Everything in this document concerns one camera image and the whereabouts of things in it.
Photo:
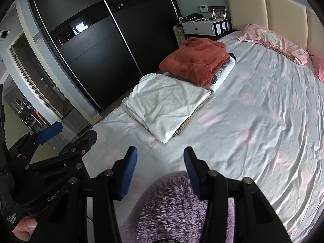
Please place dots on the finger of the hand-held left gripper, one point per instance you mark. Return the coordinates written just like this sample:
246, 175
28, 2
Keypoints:
87, 139
49, 131

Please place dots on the beige padded headboard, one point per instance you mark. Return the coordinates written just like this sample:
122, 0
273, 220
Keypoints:
283, 12

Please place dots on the white wrinkled garment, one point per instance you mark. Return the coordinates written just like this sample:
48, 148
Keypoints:
164, 101

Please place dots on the person's left hand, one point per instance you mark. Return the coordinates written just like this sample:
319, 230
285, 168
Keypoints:
25, 226

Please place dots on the dark pink pillow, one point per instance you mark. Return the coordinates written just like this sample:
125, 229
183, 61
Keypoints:
317, 68

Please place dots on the orange fleece blanket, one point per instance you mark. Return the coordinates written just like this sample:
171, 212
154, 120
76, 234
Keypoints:
195, 58

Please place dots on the navy folded cloth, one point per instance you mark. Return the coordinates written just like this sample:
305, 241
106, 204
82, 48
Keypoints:
232, 57

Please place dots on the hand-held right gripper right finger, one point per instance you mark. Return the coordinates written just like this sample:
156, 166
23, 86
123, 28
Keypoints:
192, 174

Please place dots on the white thermostat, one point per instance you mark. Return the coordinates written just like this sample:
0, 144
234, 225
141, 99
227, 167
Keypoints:
204, 8

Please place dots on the purple fuzzy sleeve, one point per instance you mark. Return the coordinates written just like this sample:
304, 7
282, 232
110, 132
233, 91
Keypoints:
172, 207

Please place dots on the pink-dotted bedsheet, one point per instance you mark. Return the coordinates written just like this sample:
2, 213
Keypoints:
253, 119

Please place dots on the light pink pillow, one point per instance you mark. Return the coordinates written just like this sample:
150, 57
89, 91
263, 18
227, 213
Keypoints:
273, 38

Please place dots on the picture frame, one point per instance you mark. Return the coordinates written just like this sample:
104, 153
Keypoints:
219, 14

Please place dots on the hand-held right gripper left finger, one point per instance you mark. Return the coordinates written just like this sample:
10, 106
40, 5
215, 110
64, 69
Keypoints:
129, 174

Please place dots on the white folded towel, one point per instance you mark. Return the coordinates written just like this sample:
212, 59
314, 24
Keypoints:
227, 73

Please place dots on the black sliding wardrobe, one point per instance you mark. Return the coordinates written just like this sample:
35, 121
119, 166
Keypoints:
88, 43

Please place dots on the floral cloth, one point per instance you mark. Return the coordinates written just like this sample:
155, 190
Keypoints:
219, 75

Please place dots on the beige ribbed knit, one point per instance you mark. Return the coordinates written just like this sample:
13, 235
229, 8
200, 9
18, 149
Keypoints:
186, 125

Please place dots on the white black nightstand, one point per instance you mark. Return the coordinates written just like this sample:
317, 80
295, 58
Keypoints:
197, 29

